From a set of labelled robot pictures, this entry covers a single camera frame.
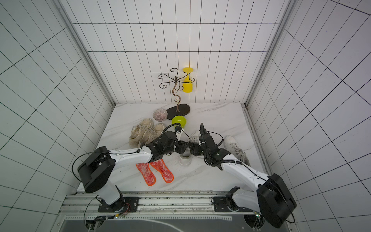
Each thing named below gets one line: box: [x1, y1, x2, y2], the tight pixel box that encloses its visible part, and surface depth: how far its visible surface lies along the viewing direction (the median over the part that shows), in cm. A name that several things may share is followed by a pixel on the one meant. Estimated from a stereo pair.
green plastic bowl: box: [171, 115, 187, 129], surface depth 108 cm
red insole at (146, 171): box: [135, 162, 157, 187], surface depth 84 cm
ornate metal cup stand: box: [157, 67, 196, 120], surface depth 105 cm
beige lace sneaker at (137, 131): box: [128, 118, 154, 149], surface depth 98 cm
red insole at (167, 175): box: [149, 159, 174, 184], surface depth 85 cm
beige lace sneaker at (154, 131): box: [138, 123, 165, 148], surface depth 95 cm
